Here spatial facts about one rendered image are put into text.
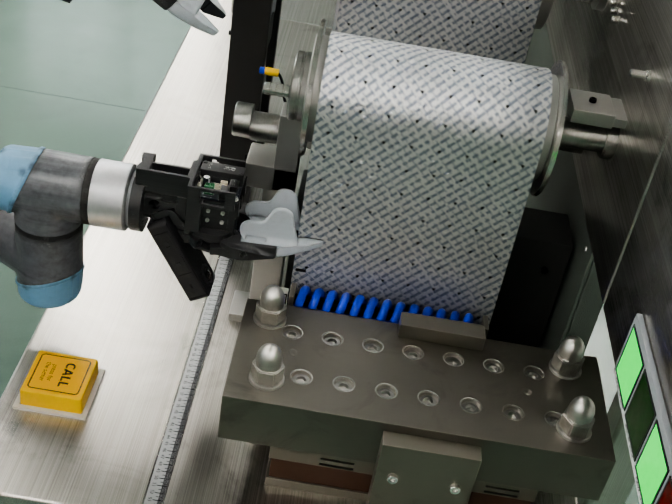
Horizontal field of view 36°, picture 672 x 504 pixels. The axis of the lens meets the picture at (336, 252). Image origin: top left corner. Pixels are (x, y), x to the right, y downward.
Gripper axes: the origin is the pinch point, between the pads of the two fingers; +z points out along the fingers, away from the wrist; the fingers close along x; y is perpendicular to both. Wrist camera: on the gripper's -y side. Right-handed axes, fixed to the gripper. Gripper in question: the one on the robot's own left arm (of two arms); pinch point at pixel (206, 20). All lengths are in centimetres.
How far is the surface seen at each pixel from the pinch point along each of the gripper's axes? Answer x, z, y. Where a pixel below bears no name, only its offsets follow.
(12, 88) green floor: 208, 9, -168
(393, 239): -4.2, 30.6, -0.5
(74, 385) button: -16.1, 18.0, -35.7
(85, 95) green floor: 213, 27, -153
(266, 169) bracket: 2.9, 17.7, -9.2
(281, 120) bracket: 3.0, 14.2, -3.5
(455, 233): -4.1, 34.2, 5.3
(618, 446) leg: 9, 85, -5
